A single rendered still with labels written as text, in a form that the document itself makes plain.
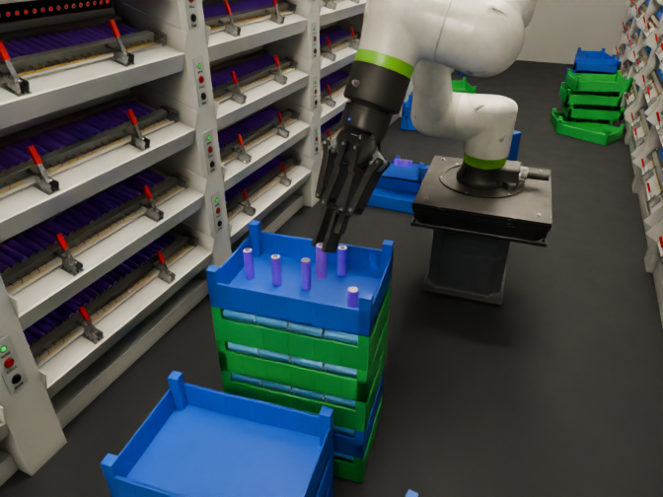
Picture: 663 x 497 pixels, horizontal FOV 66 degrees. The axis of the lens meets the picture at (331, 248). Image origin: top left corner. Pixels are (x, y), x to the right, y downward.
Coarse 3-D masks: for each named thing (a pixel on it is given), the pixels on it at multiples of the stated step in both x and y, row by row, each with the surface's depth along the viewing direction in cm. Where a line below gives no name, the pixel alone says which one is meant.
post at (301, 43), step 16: (304, 0) 179; (304, 32) 184; (288, 48) 190; (304, 48) 187; (288, 96) 199; (304, 96) 196; (320, 112) 207; (320, 128) 210; (304, 144) 207; (320, 144) 214; (320, 160) 217; (304, 192) 218
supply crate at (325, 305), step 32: (256, 224) 105; (256, 256) 109; (288, 256) 109; (352, 256) 104; (384, 256) 100; (224, 288) 92; (256, 288) 99; (288, 288) 99; (320, 288) 99; (384, 288) 96; (288, 320) 91; (320, 320) 89; (352, 320) 87
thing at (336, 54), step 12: (348, 24) 246; (324, 36) 226; (336, 36) 232; (348, 36) 236; (360, 36) 245; (324, 48) 214; (336, 48) 225; (348, 48) 230; (324, 60) 208; (336, 60) 213; (348, 60) 226; (324, 72) 205
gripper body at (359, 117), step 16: (352, 112) 78; (368, 112) 77; (384, 112) 78; (352, 128) 78; (368, 128) 77; (384, 128) 79; (336, 144) 83; (352, 144) 81; (368, 144) 79; (368, 160) 80
